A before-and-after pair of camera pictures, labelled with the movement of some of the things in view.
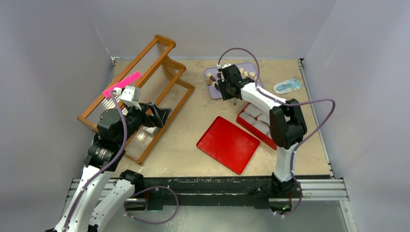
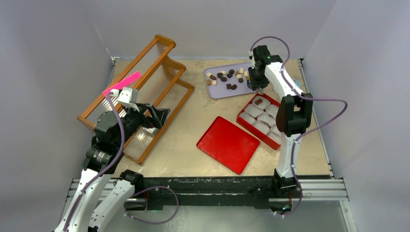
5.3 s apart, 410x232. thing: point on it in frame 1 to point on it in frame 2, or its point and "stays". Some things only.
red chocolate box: (255, 121) stays
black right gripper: (222, 83) to (255, 83)
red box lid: (228, 145) stays
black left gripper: (159, 114) stays
